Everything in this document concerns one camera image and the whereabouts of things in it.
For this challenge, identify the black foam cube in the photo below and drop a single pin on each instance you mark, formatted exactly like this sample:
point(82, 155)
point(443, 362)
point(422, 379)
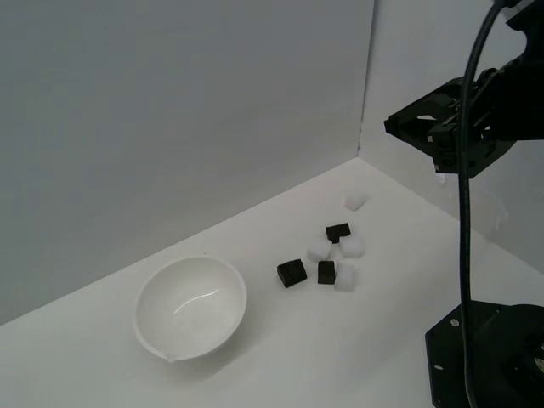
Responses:
point(326, 273)
point(338, 231)
point(292, 274)

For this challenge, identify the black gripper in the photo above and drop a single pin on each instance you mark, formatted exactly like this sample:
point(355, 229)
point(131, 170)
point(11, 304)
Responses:
point(510, 98)

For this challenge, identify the large clear tape piece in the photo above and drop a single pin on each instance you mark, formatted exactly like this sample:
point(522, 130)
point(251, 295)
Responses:
point(501, 217)

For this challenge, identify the white ceramic bowl with spout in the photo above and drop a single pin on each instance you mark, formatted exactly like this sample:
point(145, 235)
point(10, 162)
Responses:
point(191, 306)

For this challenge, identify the small clear tape piece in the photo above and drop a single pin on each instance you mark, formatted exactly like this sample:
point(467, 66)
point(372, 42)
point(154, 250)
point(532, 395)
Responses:
point(443, 180)

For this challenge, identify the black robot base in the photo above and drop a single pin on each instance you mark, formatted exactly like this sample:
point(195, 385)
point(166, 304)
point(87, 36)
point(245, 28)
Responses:
point(501, 365)

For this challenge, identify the white foam cube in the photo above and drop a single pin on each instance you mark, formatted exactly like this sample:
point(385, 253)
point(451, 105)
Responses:
point(355, 200)
point(345, 278)
point(319, 251)
point(353, 246)

